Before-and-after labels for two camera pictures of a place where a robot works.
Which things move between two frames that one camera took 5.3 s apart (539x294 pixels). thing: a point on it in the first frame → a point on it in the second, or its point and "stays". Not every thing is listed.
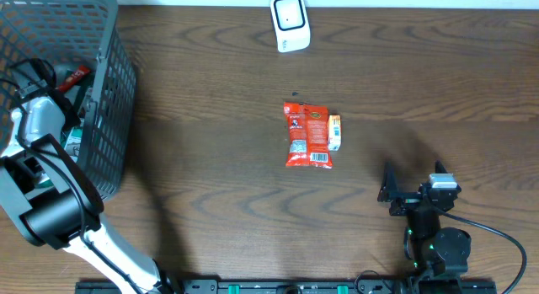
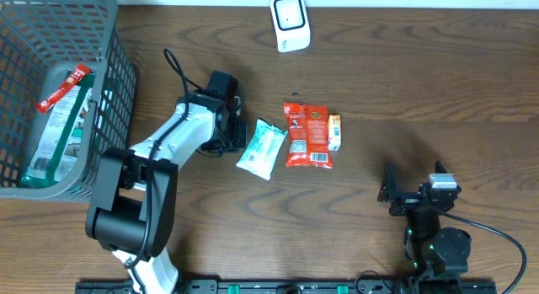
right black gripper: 390,190 stays
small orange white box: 334,132 stays
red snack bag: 307,140 stays
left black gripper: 67,115 → 221,151
